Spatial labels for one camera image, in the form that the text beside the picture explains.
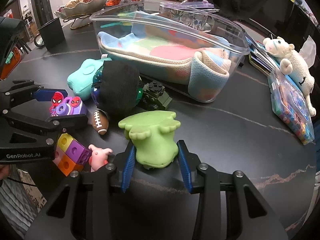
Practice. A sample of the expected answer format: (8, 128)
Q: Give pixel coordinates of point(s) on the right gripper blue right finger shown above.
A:
(183, 155)

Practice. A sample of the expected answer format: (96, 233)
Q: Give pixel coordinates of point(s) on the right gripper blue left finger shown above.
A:
(128, 167)

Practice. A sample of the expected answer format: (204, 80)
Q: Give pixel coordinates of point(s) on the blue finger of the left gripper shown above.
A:
(46, 94)
(69, 123)

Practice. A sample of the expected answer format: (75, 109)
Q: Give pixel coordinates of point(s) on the purple spiderman toy camera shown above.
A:
(69, 105)

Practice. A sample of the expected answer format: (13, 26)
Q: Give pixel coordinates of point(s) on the pink pig figurine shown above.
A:
(99, 157)

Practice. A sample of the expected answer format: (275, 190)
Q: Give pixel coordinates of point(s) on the colourful linking cubes block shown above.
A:
(70, 155)

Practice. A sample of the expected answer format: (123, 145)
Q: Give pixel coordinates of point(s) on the small brown toy football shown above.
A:
(100, 122)

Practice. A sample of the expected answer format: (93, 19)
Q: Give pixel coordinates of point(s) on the teal star plush pillow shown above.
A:
(81, 80)

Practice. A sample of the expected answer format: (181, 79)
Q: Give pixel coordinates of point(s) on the iridescent ball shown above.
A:
(116, 88)

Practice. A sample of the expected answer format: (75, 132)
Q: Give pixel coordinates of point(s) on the dark green brick vehicle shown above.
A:
(154, 97)

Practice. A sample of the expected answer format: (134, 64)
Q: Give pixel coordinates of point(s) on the operator hand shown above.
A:
(4, 171)

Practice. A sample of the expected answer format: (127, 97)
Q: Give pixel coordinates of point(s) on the black mug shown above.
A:
(51, 34)

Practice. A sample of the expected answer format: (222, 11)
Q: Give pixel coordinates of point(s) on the shell-shaped snack bowl stand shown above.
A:
(78, 8)

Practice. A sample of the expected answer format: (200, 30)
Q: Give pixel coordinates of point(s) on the pastel knitted blanket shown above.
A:
(166, 50)

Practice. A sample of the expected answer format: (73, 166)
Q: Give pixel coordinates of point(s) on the clear plastic storage bin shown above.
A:
(220, 31)

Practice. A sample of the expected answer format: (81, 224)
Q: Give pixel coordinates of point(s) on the clear marker pen case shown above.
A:
(289, 104)

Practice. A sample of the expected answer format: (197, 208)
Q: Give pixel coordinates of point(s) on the stack of books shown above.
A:
(259, 58)

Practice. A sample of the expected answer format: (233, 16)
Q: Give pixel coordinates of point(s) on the floral round tin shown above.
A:
(191, 17)

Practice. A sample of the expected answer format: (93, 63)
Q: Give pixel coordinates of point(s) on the white lamb plush toy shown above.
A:
(293, 65)

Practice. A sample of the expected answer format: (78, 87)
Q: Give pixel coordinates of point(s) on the purple handheld water game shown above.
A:
(186, 4)

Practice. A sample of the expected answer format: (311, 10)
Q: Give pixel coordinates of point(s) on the teal handled scoop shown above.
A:
(113, 24)

